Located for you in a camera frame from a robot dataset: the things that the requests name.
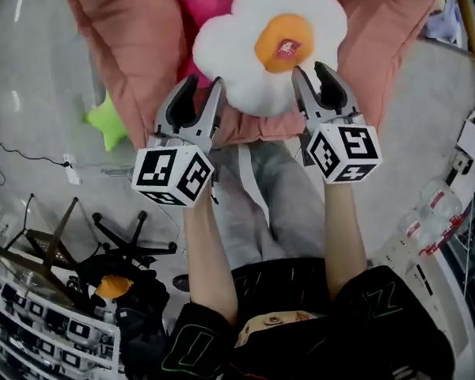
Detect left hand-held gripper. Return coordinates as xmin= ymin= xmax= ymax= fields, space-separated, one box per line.
xmin=131 ymin=74 xmax=225 ymax=210

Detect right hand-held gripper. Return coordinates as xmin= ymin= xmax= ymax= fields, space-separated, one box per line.
xmin=291 ymin=60 xmax=382 ymax=184

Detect white flower pillow orange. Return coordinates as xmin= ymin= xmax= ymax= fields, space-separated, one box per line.
xmin=192 ymin=0 xmax=348 ymax=117

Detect green star pillow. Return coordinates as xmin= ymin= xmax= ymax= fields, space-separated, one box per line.
xmin=83 ymin=90 xmax=130 ymax=153

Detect magenta plush pillow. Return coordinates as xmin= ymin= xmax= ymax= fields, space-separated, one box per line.
xmin=176 ymin=0 xmax=238 ymax=83

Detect person's right forearm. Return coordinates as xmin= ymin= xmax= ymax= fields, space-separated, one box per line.
xmin=323 ymin=175 xmax=369 ymax=302

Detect person's left forearm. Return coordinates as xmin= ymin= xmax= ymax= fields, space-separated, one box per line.
xmin=183 ymin=191 xmax=239 ymax=326

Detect person's grey trousers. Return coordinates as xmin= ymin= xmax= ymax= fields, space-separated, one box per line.
xmin=207 ymin=139 xmax=330 ymax=269

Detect white power adapter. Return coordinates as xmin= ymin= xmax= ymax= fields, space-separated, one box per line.
xmin=63 ymin=153 xmax=82 ymax=186

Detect pale purple cloth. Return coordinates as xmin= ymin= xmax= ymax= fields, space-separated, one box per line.
xmin=422 ymin=0 xmax=466 ymax=48

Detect black office chair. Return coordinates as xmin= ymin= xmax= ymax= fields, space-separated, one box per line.
xmin=67 ymin=210 xmax=179 ymax=375

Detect clear plastic bottle red label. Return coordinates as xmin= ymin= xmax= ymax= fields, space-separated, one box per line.
xmin=420 ymin=177 xmax=465 ymax=223
xmin=402 ymin=207 xmax=453 ymax=253

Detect wooden board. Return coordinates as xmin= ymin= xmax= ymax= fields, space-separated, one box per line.
xmin=452 ymin=0 xmax=475 ymax=69

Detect orange plush toy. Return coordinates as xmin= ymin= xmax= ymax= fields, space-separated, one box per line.
xmin=95 ymin=274 xmax=135 ymax=301

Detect wooden folding stool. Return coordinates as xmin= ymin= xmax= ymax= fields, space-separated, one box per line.
xmin=0 ymin=193 xmax=81 ymax=297

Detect person's black printed shirt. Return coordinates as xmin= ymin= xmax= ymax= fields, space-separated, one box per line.
xmin=159 ymin=256 xmax=457 ymax=380

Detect rack of black white devices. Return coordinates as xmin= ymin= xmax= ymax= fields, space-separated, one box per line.
xmin=0 ymin=274 xmax=122 ymax=380

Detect black floor cable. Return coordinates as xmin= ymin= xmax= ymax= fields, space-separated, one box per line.
xmin=0 ymin=142 xmax=73 ymax=186

